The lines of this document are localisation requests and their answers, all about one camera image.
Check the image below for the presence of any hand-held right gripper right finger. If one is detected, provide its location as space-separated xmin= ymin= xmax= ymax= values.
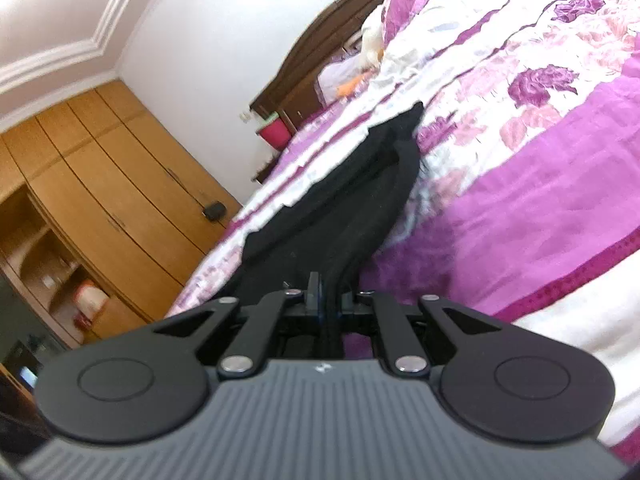
xmin=322 ymin=287 xmax=506 ymax=378

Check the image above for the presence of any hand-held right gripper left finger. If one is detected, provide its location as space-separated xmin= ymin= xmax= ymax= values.
xmin=150 ymin=271 xmax=323 ymax=378

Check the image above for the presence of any black button cardigan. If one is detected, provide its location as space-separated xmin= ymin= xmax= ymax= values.
xmin=220 ymin=101 xmax=426 ymax=361

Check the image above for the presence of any dark wooden nightstand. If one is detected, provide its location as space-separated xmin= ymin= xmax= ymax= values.
xmin=251 ymin=154 xmax=277 ymax=184

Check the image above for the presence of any red bucket with green lid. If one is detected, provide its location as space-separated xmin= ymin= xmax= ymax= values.
xmin=256 ymin=112 xmax=292 ymax=152

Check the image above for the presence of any purple floral bedspread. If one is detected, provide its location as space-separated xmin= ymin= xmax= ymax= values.
xmin=165 ymin=0 xmax=640 ymax=461

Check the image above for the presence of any white floral pillow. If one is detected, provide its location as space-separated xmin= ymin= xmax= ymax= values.
xmin=316 ymin=55 xmax=363 ymax=107

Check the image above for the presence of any light wooden wardrobe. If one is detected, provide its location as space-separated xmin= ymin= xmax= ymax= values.
xmin=0 ymin=80 xmax=242 ymax=352

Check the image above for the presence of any dark wooden headboard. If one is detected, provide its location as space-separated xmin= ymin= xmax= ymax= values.
xmin=249 ymin=0 xmax=536 ymax=122

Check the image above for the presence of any white and orange bag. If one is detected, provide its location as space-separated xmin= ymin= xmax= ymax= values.
xmin=74 ymin=279 xmax=109 ymax=332

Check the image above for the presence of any orange and white plush toy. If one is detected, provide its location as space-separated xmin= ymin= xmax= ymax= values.
xmin=337 ymin=24 xmax=387 ymax=97

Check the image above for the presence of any dark screen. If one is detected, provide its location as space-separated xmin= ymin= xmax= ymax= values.
xmin=0 ymin=269 xmax=51 ymax=411

